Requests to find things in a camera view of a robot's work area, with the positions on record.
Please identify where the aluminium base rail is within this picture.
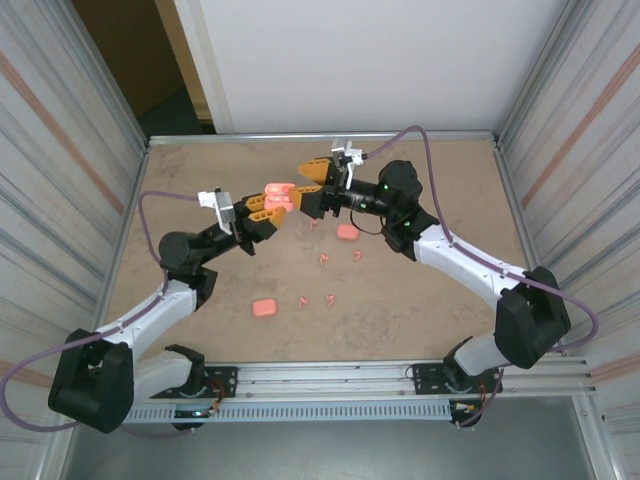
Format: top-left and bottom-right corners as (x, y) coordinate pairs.
(132, 355), (600, 401)

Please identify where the aluminium table end rail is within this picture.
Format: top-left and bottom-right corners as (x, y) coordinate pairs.
(146, 130), (501, 147)

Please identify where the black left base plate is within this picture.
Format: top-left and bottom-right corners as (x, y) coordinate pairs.
(202, 365), (239, 400)

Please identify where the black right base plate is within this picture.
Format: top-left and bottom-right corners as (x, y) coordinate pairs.
(410, 360), (504, 397)

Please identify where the aluminium frame post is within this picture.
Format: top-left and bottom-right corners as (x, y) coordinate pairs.
(497, 0), (599, 141)
(49, 0), (149, 147)

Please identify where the white door frame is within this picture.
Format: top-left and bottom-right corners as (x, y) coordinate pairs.
(172, 0), (235, 134)

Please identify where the thin black cable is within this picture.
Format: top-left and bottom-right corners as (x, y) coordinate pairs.
(349, 209), (389, 236)

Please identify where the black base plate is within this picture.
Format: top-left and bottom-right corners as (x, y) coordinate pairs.
(410, 360), (504, 397)
(202, 365), (239, 400)

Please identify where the red orange wire bundle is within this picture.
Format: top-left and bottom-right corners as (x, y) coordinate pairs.
(452, 382), (496, 416)
(208, 379), (227, 414)

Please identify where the aluminium table side rail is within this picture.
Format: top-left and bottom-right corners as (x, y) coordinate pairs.
(492, 134), (569, 357)
(84, 142), (151, 361)

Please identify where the pink eraser block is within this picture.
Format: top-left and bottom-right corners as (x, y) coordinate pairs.
(262, 181), (297, 211)

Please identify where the brown wooden door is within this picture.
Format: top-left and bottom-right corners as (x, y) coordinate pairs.
(72, 0), (201, 121)

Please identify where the slotted grey cable duct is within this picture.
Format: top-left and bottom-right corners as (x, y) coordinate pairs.
(122, 401), (454, 424)

